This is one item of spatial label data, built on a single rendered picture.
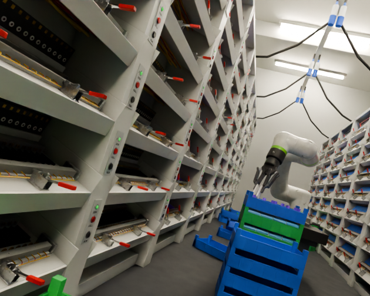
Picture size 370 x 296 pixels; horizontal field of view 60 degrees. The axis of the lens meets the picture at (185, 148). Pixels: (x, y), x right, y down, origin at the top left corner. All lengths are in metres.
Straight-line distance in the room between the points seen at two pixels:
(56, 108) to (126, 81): 0.26
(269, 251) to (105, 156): 0.83
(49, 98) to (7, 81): 0.10
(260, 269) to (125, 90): 0.93
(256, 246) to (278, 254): 0.09
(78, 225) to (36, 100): 0.38
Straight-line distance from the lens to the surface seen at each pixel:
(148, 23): 0.91
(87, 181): 0.86
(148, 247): 1.56
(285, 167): 2.35
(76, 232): 0.88
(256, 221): 1.70
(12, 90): 0.58
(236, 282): 1.44
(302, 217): 1.73
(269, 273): 1.44
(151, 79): 1.02
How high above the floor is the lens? 0.49
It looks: 3 degrees up
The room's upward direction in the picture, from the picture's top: 18 degrees clockwise
